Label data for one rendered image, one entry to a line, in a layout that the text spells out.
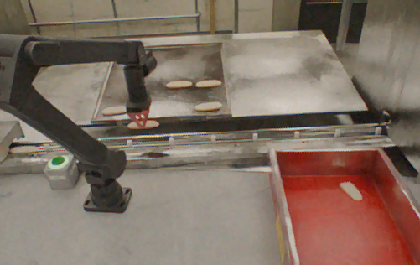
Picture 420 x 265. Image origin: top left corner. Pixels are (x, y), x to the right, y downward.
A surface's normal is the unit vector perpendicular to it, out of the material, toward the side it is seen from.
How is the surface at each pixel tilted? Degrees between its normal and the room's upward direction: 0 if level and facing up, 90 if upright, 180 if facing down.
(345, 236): 0
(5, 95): 53
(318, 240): 0
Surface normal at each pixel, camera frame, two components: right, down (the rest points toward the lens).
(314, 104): -0.04, -0.72
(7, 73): -0.28, -0.06
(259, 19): 0.04, 0.56
